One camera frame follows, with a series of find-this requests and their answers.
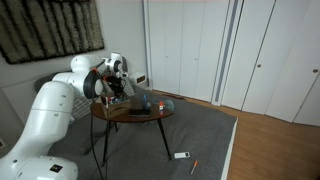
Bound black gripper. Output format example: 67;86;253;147
105;75;128;100

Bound open cardboard box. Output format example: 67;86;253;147
99;93;133;119

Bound coloured markers pile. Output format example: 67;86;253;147
110;95;127;104

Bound blue cup on table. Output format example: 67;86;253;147
134;94;153;111

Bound white nightstand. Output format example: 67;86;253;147
127;71;149;89

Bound black flat case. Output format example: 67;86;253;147
129;107;152;118

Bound round wooden table black legs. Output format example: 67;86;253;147
89;93;175;168

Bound teal crumpled cloth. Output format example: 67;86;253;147
151;96;176;113

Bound grey bed cover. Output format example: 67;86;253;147
46;84;239;180

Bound grey headboard cushion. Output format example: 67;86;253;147
34;70;73;93

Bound plain white closet doors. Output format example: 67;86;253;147
147;0;231;103

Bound white remote control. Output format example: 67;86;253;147
173;151;191;160

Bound orange pen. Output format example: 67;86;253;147
189;160;199;176

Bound white closet doors with knobs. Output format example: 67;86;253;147
221;0;320;128

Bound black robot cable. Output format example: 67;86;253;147
89;59;110;180

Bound shaggy striped wall hanging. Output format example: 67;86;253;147
0;0;106;65

